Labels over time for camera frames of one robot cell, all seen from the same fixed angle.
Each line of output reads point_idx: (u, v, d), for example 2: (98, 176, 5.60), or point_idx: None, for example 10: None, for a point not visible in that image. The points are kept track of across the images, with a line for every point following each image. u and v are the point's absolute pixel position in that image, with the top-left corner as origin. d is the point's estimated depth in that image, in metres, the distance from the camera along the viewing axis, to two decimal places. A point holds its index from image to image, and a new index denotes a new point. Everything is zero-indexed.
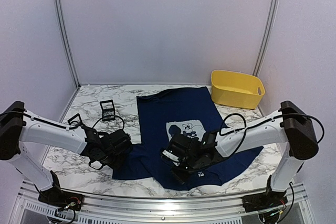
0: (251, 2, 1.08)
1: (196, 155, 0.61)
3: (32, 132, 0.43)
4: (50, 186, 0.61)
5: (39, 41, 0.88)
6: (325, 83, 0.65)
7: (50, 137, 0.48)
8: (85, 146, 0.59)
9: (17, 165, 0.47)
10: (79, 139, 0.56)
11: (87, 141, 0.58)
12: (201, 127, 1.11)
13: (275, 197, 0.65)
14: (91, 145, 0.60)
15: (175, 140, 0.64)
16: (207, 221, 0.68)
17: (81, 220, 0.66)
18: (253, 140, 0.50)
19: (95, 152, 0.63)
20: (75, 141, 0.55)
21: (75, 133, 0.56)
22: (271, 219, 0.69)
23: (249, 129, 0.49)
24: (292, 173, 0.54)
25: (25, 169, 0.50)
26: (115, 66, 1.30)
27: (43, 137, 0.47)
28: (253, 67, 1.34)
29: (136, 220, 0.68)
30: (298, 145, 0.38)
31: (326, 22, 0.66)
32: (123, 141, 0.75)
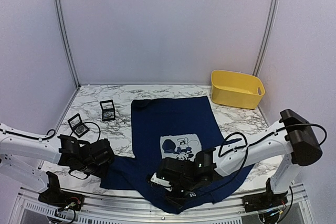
0: (251, 2, 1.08)
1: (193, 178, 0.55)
3: (2, 146, 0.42)
4: (46, 187, 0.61)
5: (39, 42, 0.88)
6: (325, 84, 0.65)
7: (24, 149, 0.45)
8: (61, 157, 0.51)
9: (2, 172, 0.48)
10: (52, 150, 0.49)
11: (62, 152, 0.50)
12: (197, 144, 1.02)
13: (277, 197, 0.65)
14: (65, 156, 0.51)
15: (167, 166, 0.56)
16: (207, 221, 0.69)
17: (81, 220, 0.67)
18: (256, 156, 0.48)
19: (72, 162, 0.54)
20: (48, 153, 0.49)
21: (50, 144, 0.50)
22: (271, 219, 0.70)
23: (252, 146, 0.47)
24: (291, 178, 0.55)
25: (13, 174, 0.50)
26: (115, 66, 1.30)
27: (17, 150, 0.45)
28: (253, 67, 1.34)
29: (136, 220, 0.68)
30: (304, 156, 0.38)
31: (325, 23, 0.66)
32: (104, 153, 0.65)
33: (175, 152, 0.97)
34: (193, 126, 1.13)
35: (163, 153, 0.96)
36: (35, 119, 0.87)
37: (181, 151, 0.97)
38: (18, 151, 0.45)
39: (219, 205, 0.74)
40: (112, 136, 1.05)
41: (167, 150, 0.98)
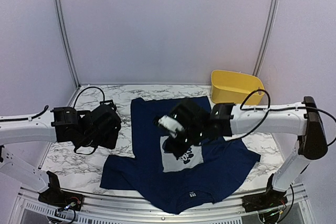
0: (252, 2, 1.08)
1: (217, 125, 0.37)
3: None
4: (47, 187, 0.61)
5: (39, 41, 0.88)
6: (325, 83, 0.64)
7: (17, 132, 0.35)
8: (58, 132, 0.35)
9: (2, 172, 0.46)
10: (43, 126, 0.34)
11: (54, 126, 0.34)
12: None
13: (274, 196, 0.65)
14: (62, 131, 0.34)
15: (184, 103, 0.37)
16: (207, 221, 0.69)
17: (81, 220, 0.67)
18: (268, 124, 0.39)
19: (68, 134, 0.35)
20: (41, 131, 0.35)
21: (43, 120, 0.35)
22: (271, 219, 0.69)
23: (273, 111, 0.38)
24: (293, 174, 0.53)
25: (13, 173, 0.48)
26: (115, 66, 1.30)
27: (9, 136, 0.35)
28: (253, 67, 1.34)
29: (136, 220, 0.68)
30: (312, 140, 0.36)
31: (325, 23, 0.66)
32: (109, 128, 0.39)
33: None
34: None
35: (163, 153, 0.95)
36: None
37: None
38: (10, 135, 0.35)
39: (219, 205, 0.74)
40: None
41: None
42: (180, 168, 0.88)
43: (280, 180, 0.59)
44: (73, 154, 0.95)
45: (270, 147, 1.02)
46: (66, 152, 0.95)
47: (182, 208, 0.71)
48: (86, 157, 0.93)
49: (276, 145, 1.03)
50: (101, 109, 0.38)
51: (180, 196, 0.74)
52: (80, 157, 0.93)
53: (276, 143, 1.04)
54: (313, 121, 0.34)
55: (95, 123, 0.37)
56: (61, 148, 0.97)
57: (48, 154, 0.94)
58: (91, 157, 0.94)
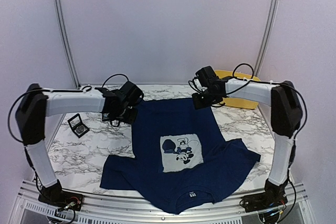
0: (252, 2, 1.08)
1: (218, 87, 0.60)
3: (56, 103, 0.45)
4: (54, 182, 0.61)
5: (39, 41, 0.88)
6: (325, 83, 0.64)
7: (70, 101, 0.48)
8: (105, 102, 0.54)
9: (32, 155, 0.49)
10: (96, 96, 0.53)
11: (104, 96, 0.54)
12: (197, 144, 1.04)
13: (271, 190, 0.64)
14: (108, 101, 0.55)
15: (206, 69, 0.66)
16: (207, 220, 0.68)
17: (81, 220, 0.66)
18: (249, 92, 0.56)
19: (113, 104, 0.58)
20: (94, 100, 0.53)
21: (93, 93, 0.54)
22: (271, 219, 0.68)
23: (254, 82, 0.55)
24: (286, 157, 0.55)
25: (38, 159, 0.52)
26: (115, 66, 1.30)
27: (65, 104, 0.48)
28: (253, 67, 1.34)
29: (136, 220, 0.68)
30: (275, 110, 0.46)
31: (325, 22, 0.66)
32: (134, 96, 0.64)
33: (175, 152, 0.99)
34: (193, 126, 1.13)
35: (163, 152, 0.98)
36: None
37: (181, 151, 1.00)
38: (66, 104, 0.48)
39: (219, 205, 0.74)
40: (112, 136, 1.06)
41: (167, 150, 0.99)
42: (180, 168, 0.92)
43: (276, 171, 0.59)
44: (73, 154, 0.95)
45: (270, 147, 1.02)
46: (66, 152, 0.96)
47: (182, 208, 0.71)
48: (86, 157, 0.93)
49: None
50: (128, 85, 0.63)
51: (180, 197, 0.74)
52: (80, 157, 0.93)
53: None
54: (274, 91, 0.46)
55: (126, 94, 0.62)
56: (61, 149, 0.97)
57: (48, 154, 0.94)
58: (91, 156, 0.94)
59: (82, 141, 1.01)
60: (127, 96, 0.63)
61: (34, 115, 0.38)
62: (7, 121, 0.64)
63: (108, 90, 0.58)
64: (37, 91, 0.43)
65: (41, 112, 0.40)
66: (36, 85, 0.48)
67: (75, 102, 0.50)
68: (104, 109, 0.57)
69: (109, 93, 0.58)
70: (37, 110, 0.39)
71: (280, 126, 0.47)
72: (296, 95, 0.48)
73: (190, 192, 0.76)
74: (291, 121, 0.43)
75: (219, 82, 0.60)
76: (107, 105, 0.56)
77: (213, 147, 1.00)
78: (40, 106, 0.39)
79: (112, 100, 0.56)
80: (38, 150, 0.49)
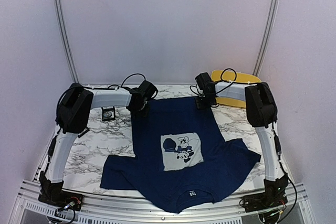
0: (252, 2, 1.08)
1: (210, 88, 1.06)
3: (97, 97, 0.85)
4: (60, 180, 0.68)
5: (40, 41, 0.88)
6: (325, 83, 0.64)
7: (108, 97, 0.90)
8: (127, 96, 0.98)
9: (62, 142, 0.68)
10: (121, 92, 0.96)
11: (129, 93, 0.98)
12: (197, 142, 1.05)
13: (270, 188, 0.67)
14: (134, 96, 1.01)
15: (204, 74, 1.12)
16: (207, 220, 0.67)
17: (81, 220, 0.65)
18: (231, 90, 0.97)
19: (136, 98, 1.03)
20: (120, 95, 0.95)
21: (118, 92, 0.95)
22: (271, 219, 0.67)
23: (235, 84, 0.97)
24: (273, 149, 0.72)
25: (66, 147, 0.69)
26: (115, 66, 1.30)
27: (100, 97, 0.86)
28: (253, 67, 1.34)
29: (136, 220, 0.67)
30: (251, 105, 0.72)
31: (325, 23, 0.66)
32: (149, 91, 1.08)
33: (175, 151, 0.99)
34: (193, 126, 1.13)
35: (164, 152, 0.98)
36: (35, 119, 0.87)
37: (181, 150, 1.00)
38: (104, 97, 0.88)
39: (219, 205, 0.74)
40: (112, 136, 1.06)
41: (167, 149, 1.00)
42: (180, 167, 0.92)
43: (270, 165, 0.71)
44: (73, 154, 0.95)
45: None
46: None
47: (182, 206, 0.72)
48: (86, 157, 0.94)
49: None
50: (145, 85, 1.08)
51: (180, 195, 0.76)
52: (80, 157, 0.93)
53: None
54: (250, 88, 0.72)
55: (145, 91, 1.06)
56: None
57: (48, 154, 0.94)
58: (91, 156, 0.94)
59: (82, 141, 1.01)
60: (145, 92, 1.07)
61: (83, 105, 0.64)
62: (7, 122, 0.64)
63: (133, 89, 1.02)
64: (80, 88, 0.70)
65: (86, 105, 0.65)
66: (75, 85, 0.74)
67: (110, 96, 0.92)
68: (128, 102, 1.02)
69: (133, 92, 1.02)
70: (85, 102, 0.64)
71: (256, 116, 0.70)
72: (270, 95, 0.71)
73: (190, 191, 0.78)
74: (261, 112, 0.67)
75: (211, 85, 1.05)
76: (134, 98, 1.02)
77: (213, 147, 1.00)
78: (86, 100, 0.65)
79: (134, 96, 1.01)
80: (66, 141, 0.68)
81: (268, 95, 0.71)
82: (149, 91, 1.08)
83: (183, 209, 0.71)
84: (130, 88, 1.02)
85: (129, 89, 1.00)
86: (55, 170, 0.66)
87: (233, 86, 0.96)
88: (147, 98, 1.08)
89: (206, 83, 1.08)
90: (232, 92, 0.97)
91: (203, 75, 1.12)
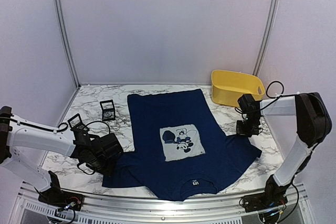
0: (251, 2, 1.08)
1: (254, 108, 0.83)
3: (18, 139, 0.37)
4: (49, 187, 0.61)
5: (40, 42, 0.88)
6: (326, 83, 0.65)
7: (37, 140, 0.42)
8: (74, 148, 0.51)
9: (8, 168, 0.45)
10: (66, 141, 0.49)
11: (76, 144, 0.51)
12: (196, 132, 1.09)
13: (271, 185, 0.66)
14: (79, 150, 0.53)
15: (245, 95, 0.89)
16: (208, 221, 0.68)
17: (81, 220, 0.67)
18: (280, 106, 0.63)
19: (84, 155, 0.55)
20: (61, 145, 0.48)
21: (64, 135, 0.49)
22: (271, 219, 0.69)
23: (283, 97, 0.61)
24: (294, 164, 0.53)
25: (20, 169, 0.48)
26: (115, 66, 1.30)
27: (33, 142, 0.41)
28: (253, 67, 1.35)
29: (136, 220, 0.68)
30: (303, 117, 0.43)
31: (326, 23, 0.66)
32: (113, 145, 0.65)
33: (175, 142, 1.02)
34: (193, 125, 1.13)
35: (164, 143, 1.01)
36: (36, 119, 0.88)
37: (181, 141, 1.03)
38: (34, 145, 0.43)
39: (218, 205, 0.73)
40: None
41: (167, 141, 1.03)
42: (181, 155, 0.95)
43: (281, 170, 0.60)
44: None
45: (270, 147, 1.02)
46: None
47: (186, 196, 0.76)
48: None
49: (275, 145, 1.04)
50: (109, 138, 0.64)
51: (184, 184, 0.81)
52: None
53: (276, 144, 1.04)
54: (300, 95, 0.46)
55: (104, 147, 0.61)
56: None
57: (47, 154, 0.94)
58: None
59: None
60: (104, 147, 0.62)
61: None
62: None
63: (85, 136, 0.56)
64: (4, 116, 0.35)
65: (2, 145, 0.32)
66: (8, 108, 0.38)
67: (39, 141, 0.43)
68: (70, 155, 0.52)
69: (86, 140, 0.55)
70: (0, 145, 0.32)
71: (310, 137, 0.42)
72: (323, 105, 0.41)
73: (193, 180, 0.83)
74: (316, 129, 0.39)
75: (255, 104, 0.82)
76: (77, 151, 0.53)
77: (213, 146, 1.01)
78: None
79: (79, 149, 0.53)
80: (13, 168, 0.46)
81: (318, 99, 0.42)
82: (109, 150, 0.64)
83: (186, 199, 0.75)
84: (81, 135, 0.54)
85: (80, 137, 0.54)
86: (43, 180, 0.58)
87: (280, 101, 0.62)
88: (103, 154, 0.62)
89: (249, 104, 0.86)
90: (280, 108, 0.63)
91: (248, 95, 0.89)
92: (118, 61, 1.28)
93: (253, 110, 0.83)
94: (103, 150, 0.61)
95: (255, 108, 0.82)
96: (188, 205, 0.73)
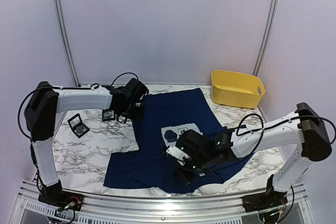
0: (251, 2, 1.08)
1: (209, 155, 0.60)
3: (66, 99, 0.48)
4: (56, 182, 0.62)
5: (40, 41, 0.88)
6: (325, 83, 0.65)
7: (80, 97, 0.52)
8: (111, 99, 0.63)
9: (38, 151, 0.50)
10: (104, 93, 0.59)
11: (112, 94, 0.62)
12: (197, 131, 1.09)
13: (275, 195, 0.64)
14: (116, 99, 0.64)
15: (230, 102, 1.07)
16: (208, 221, 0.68)
17: (81, 220, 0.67)
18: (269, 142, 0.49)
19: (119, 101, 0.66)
20: (101, 96, 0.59)
21: (101, 91, 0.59)
22: (271, 219, 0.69)
23: (268, 130, 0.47)
24: (298, 173, 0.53)
25: (45, 156, 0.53)
26: (115, 65, 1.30)
27: (77, 101, 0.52)
28: (253, 67, 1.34)
29: (136, 220, 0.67)
30: (313, 146, 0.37)
31: (326, 23, 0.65)
32: (139, 88, 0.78)
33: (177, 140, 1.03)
34: (194, 125, 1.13)
35: (166, 142, 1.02)
36: None
37: None
38: (79, 104, 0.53)
39: (218, 205, 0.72)
40: (112, 136, 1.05)
41: (170, 140, 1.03)
42: None
43: (277, 177, 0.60)
44: (73, 154, 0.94)
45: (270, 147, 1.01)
46: (66, 152, 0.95)
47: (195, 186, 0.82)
48: (86, 157, 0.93)
49: None
50: (133, 84, 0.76)
51: None
52: (80, 157, 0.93)
53: None
54: (305, 129, 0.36)
55: (132, 91, 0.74)
56: (61, 149, 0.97)
57: None
58: (91, 157, 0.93)
59: (82, 141, 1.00)
60: (133, 92, 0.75)
61: (48, 110, 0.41)
62: (6, 121, 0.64)
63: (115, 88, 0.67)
64: (46, 88, 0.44)
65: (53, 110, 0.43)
66: (45, 83, 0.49)
67: (81, 99, 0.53)
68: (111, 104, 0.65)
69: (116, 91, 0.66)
70: (46, 106, 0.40)
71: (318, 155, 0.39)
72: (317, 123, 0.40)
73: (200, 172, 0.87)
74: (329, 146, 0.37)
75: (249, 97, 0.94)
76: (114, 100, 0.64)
77: None
78: (50, 104, 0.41)
79: (116, 96, 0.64)
80: (43, 148, 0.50)
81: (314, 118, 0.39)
82: (137, 94, 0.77)
83: (186, 200, 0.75)
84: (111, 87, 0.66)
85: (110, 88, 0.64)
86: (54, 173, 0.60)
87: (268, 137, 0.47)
88: (135, 99, 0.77)
89: None
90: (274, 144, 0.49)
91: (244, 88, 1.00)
92: (118, 61, 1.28)
93: (203, 155, 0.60)
94: (132, 95, 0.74)
95: (209, 156, 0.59)
96: (188, 205, 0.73)
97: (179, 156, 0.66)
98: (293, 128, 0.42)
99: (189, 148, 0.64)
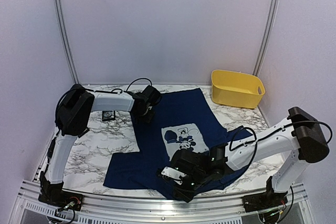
0: (251, 1, 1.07)
1: (205, 171, 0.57)
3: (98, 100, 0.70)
4: (60, 181, 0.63)
5: (40, 42, 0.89)
6: (326, 82, 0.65)
7: (107, 100, 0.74)
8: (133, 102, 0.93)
9: (63, 142, 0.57)
10: (128, 97, 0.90)
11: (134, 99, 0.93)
12: (196, 131, 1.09)
13: (276, 196, 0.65)
14: (137, 103, 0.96)
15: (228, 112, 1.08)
16: (208, 221, 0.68)
17: (81, 220, 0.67)
18: (263, 152, 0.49)
19: (139, 104, 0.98)
20: (125, 99, 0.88)
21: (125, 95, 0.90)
22: (271, 219, 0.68)
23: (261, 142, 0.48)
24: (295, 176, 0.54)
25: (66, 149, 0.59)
26: (115, 65, 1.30)
27: (105, 103, 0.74)
28: (253, 67, 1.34)
29: (136, 220, 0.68)
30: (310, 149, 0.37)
31: (326, 23, 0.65)
32: (154, 94, 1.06)
33: (177, 141, 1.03)
34: (193, 125, 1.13)
35: (166, 142, 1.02)
36: (35, 119, 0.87)
37: (183, 139, 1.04)
38: (106, 104, 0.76)
39: (219, 205, 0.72)
40: (112, 136, 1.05)
41: (169, 140, 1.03)
42: None
43: (277, 179, 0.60)
44: (73, 154, 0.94)
45: None
46: None
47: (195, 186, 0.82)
48: (86, 157, 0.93)
49: None
50: (149, 89, 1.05)
51: None
52: (80, 157, 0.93)
53: None
54: (300, 136, 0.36)
55: (149, 96, 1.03)
56: None
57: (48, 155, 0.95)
58: (91, 157, 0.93)
59: (82, 141, 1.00)
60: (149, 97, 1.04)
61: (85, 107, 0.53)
62: (6, 121, 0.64)
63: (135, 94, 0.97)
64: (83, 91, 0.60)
65: (86, 110, 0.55)
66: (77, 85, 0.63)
67: (112, 101, 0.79)
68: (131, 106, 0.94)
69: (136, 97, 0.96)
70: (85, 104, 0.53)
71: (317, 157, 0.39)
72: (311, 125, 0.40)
73: None
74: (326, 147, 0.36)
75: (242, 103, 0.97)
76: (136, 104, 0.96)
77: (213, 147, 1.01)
78: (88, 102, 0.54)
79: (137, 101, 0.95)
80: (67, 144, 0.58)
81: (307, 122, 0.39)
82: (152, 98, 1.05)
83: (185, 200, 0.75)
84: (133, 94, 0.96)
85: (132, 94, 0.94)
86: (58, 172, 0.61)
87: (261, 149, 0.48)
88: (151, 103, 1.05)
89: None
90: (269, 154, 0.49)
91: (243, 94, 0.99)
92: (118, 61, 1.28)
93: (199, 172, 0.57)
94: (149, 99, 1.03)
95: (206, 173, 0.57)
96: (188, 205, 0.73)
97: (175, 177, 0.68)
98: (287, 136, 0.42)
99: (184, 167, 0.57)
